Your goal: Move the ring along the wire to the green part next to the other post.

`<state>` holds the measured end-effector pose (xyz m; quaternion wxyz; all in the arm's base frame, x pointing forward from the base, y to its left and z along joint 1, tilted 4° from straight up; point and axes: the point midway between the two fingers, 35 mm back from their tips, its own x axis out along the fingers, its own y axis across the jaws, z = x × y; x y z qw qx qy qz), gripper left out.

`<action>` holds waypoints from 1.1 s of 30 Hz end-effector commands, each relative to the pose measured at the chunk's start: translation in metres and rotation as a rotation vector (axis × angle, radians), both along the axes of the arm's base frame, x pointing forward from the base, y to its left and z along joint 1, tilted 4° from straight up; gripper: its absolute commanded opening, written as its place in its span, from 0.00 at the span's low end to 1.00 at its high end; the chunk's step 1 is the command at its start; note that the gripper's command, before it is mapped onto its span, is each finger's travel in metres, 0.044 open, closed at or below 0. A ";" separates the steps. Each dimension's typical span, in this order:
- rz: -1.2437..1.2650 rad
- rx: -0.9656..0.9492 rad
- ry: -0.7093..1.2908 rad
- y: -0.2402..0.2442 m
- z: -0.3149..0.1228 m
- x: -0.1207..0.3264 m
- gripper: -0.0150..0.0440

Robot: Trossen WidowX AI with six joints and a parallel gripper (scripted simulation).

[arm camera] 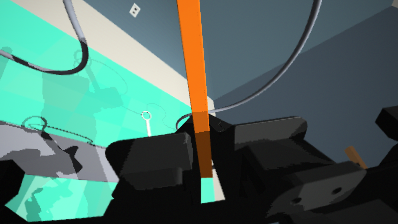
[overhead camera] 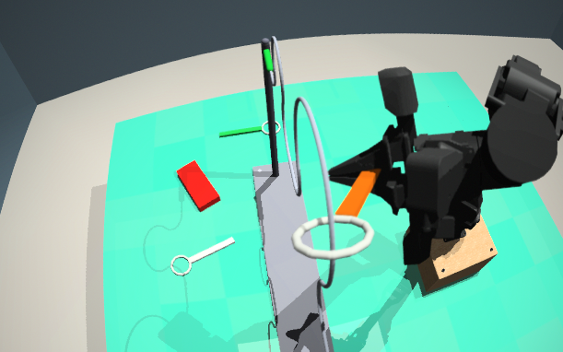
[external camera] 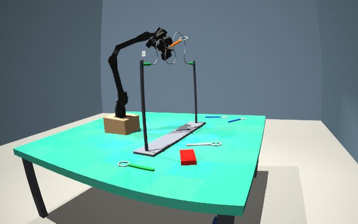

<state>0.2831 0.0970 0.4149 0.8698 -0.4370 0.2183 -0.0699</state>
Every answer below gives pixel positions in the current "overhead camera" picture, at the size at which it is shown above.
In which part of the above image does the white loop with flat handle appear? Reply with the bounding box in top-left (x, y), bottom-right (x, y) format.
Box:
top-left (170, 237), bottom-right (235, 276)

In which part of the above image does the red flat block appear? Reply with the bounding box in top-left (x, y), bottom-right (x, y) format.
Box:
top-left (177, 161), bottom-right (221, 212)

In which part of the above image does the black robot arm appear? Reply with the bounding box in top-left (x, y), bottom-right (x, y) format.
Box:
top-left (405, 55), bottom-right (563, 242)

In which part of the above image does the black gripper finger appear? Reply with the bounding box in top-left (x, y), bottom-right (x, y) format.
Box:
top-left (328, 124), bottom-right (394, 175)
top-left (329, 167), bottom-right (402, 216)

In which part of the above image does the green bar with white loop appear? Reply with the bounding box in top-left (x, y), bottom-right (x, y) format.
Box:
top-left (219, 121), bottom-right (281, 137)

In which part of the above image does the white loop with orange handle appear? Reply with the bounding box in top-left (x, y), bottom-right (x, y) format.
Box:
top-left (291, 169), bottom-right (381, 261)

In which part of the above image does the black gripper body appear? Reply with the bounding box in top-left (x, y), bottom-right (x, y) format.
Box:
top-left (378, 66), bottom-right (480, 265)

